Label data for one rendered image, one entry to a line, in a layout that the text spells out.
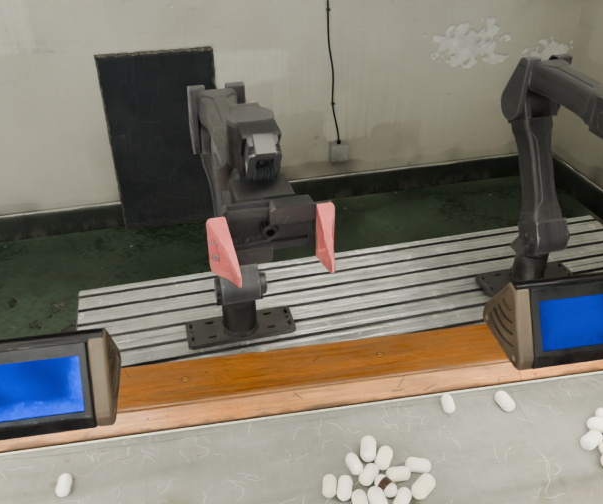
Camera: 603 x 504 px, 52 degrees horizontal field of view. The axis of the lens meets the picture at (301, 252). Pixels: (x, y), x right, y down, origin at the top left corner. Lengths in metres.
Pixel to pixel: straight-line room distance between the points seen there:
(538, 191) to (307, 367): 0.57
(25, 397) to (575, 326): 0.47
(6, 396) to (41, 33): 2.10
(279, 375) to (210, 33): 1.82
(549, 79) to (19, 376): 0.97
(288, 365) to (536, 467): 0.37
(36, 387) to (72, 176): 2.25
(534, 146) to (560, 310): 0.69
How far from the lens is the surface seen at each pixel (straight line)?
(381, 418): 0.94
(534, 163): 1.26
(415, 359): 1.00
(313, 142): 2.81
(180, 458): 0.90
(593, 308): 0.62
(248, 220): 0.70
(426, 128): 2.99
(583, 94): 1.13
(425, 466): 0.87
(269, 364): 0.97
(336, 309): 1.22
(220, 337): 1.15
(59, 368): 0.54
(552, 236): 1.27
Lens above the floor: 1.44
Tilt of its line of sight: 34 degrees down
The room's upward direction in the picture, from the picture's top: straight up
